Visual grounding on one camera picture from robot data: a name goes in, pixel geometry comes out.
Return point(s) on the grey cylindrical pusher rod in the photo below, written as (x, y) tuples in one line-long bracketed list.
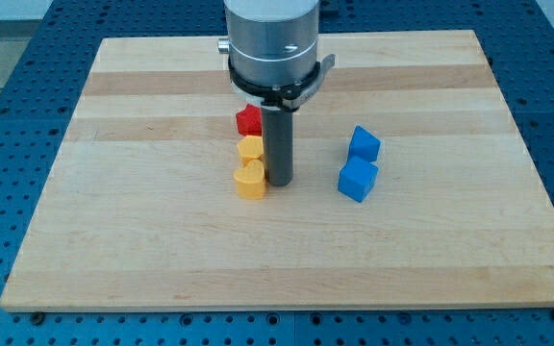
[(277, 131)]

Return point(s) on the black clamp with lever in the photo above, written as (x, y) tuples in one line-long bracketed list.
[(288, 98)]

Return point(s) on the blue triangular block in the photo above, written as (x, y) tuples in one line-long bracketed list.
[(364, 145)]

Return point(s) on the wooden board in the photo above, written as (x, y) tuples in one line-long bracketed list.
[(139, 211)]

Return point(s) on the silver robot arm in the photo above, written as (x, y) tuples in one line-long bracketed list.
[(272, 49)]

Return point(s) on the red block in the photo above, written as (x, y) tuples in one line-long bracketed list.
[(249, 122)]

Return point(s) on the yellow pentagon block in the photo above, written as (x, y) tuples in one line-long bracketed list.
[(250, 148)]

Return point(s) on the blue cube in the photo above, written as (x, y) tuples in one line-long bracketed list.
[(357, 178)]

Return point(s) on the yellow heart block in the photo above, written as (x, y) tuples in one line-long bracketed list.
[(250, 181)]

